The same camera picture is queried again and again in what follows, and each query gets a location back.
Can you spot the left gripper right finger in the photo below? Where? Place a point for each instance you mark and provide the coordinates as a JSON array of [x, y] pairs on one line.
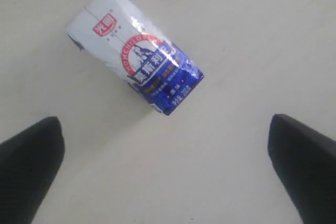
[[304, 161]]

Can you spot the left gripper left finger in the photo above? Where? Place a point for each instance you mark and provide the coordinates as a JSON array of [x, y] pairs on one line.
[[30, 162]]

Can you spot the blue white milk carton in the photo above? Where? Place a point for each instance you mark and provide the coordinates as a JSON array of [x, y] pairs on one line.
[[118, 33]]

